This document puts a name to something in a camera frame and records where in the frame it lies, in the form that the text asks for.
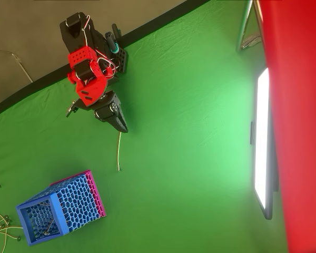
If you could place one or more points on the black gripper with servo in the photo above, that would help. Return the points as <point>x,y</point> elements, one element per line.
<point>108,110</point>

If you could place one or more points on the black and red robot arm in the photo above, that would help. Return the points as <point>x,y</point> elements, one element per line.
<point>81,56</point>

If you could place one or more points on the blue honeycomb basket magenta base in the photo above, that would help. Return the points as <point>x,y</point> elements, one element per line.
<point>76,200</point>

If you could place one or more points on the green cloth with black border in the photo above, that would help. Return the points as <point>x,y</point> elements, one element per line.
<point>173,118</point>

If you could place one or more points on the black clamp with teal band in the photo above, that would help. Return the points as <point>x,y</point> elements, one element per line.
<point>113,42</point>

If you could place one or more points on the bright LED light panel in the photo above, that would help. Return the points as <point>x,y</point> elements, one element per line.
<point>262,137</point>

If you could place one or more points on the large red blurred object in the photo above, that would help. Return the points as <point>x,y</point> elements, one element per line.
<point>300,118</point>

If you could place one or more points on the small camera circuit board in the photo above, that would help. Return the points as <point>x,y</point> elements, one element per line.
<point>71,108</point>

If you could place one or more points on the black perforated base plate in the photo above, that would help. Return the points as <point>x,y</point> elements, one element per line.
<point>122,59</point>

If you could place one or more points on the metal stand frame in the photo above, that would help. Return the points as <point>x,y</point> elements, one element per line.
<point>242,26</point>

